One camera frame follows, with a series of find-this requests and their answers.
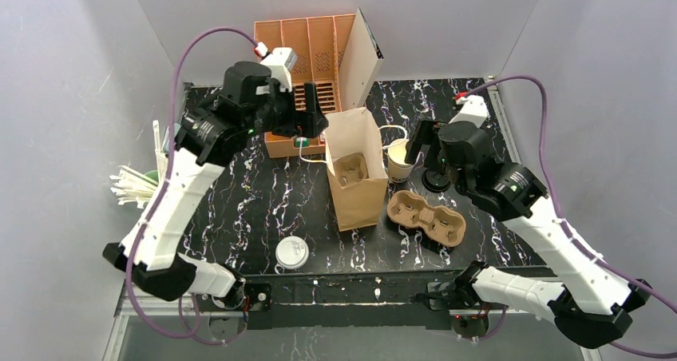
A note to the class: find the white paper coffee cup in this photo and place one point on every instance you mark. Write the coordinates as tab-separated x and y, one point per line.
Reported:
397	168

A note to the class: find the orange desktop file organizer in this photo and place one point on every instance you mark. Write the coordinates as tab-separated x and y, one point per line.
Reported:
319	43

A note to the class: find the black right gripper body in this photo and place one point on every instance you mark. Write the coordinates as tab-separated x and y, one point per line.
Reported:
428	134

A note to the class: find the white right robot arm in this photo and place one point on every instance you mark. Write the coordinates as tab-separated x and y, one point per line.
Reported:
587	303

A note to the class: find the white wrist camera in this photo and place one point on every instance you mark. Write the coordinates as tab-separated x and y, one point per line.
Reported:
280	61
472	109

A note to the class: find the white wrapped straws bundle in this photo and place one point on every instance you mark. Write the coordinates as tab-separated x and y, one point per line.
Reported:
129	186

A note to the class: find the white board panel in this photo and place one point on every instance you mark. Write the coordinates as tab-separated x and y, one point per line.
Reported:
360	64

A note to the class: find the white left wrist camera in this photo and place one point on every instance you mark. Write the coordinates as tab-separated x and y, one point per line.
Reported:
280	61

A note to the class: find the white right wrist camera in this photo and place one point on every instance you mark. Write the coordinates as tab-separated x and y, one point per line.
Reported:
472	109

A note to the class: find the green cup holder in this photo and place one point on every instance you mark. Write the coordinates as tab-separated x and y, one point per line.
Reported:
152	177

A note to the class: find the brown paper takeout bag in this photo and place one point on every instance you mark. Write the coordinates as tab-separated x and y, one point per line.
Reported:
349	132

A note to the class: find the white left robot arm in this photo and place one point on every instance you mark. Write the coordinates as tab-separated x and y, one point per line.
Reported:
148	254

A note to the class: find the white plastic cup lid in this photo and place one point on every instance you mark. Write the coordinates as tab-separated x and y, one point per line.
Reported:
292	253

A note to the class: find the black cup lid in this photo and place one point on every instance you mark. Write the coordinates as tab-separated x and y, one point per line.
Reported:
435	182

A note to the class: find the brown pulp cup carrier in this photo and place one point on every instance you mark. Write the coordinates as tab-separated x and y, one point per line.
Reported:
440	223
351	169

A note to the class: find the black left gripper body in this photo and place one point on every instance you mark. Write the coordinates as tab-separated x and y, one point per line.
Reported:
295	113

